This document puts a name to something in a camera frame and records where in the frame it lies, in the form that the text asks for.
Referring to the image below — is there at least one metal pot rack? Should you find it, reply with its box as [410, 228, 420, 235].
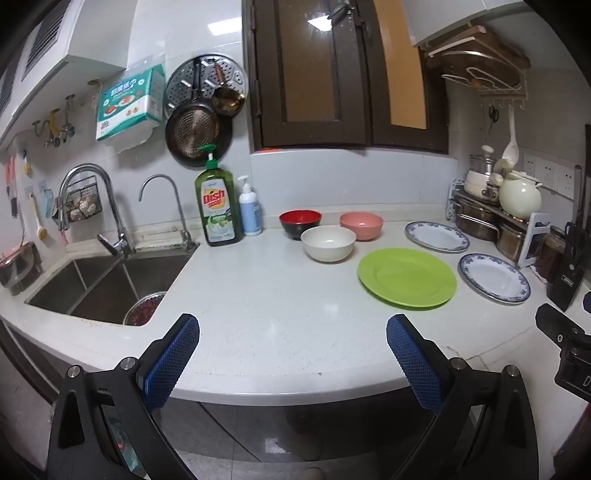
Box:
[445, 178, 550, 269]

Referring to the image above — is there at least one small steel pot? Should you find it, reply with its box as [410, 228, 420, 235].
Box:
[496, 222, 528, 260]

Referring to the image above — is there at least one metal colander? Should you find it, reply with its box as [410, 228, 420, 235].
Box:
[123, 291, 168, 326]

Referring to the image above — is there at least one stainless steel sink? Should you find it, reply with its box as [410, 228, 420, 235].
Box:
[25, 249, 199, 328]

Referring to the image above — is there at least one green plate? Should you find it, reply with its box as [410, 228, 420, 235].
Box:
[357, 248, 458, 309]

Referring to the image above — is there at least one white wall outlet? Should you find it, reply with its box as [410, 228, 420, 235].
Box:
[556, 164, 578, 197]
[523, 154, 546, 186]

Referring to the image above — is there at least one thin gooseneck chrome faucet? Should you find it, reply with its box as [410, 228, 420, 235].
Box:
[139, 174, 200, 252]

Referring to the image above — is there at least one black frying pan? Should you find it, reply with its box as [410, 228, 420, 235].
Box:
[165, 60, 234, 167]

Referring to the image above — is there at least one white handled dish brush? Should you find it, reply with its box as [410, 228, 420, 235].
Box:
[29, 191, 49, 243]

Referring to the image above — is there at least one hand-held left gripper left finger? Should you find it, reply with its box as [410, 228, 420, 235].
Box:
[47, 313, 200, 480]

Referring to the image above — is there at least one green paper towel pack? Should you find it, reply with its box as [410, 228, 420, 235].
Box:
[95, 65, 166, 153]

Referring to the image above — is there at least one black wire basket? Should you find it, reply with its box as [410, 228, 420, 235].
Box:
[65, 185, 101, 222]

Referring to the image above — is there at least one metal dish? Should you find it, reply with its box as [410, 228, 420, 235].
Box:
[0, 242, 43, 291]

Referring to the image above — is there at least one white blue pump bottle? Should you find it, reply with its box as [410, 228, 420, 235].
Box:
[238, 175, 263, 237]

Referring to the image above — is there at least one cream white bowl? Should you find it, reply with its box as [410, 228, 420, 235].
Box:
[300, 226, 357, 264]

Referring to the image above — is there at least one dark wooden window frame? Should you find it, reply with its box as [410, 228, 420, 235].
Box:
[241, 0, 451, 155]

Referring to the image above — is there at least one green dish soap bottle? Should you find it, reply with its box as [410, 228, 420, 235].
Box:
[194, 144, 244, 247]

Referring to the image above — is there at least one pink bowl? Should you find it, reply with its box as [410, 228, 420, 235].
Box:
[339, 212, 384, 241]

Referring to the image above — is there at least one cream round pot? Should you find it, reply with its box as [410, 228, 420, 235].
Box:
[499, 170, 543, 220]

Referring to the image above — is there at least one large steel pot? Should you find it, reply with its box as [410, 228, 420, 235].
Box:
[455, 200, 502, 241]

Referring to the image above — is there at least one red fruit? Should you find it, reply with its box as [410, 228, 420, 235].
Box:
[127, 295, 165, 326]

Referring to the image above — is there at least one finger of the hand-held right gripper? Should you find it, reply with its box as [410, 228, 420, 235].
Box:
[536, 303, 585, 345]

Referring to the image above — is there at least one white pot with glass lid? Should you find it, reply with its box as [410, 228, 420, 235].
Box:
[464, 145, 504, 201]

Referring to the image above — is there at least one round metal steamer rack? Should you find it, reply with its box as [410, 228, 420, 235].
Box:
[165, 53, 250, 121]

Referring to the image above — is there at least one glass jar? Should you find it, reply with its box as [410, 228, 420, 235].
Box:
[538, 226, 568, 282]

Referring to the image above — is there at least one white plastic stand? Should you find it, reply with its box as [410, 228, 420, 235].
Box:
[518, 212, 551, 270]

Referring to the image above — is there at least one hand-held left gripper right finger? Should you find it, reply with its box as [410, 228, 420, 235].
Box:
[386, 314, 541, 480]

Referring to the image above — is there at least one large chrome kitchen faucet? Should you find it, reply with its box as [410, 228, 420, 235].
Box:
[58, 164, 136, 259]

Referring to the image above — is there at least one red and black bowl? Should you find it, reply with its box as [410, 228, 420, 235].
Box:
[279, 209, 322, 241]

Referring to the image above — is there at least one blue floral white plate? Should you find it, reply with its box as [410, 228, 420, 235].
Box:
[405, 221, 470, 253]
[458, 253, 532, 305]

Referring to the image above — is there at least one white wire wall rack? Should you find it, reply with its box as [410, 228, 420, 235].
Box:
[425, 39, 529, 110]

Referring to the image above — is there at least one black knife block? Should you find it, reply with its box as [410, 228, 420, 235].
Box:
[547, 165, 588, 313]

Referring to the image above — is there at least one white wall cabinet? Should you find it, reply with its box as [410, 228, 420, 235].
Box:
[402, 0, 491, 47]

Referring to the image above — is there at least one wooden cutting board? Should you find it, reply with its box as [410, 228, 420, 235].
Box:
[425, 25, 531, 70]

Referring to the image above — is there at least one small brass ladle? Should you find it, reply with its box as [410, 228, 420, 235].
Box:
[211, 62, 246, 116]

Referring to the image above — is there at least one white plastic ladle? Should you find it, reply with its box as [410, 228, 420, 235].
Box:
[502, 106, 520, 168]

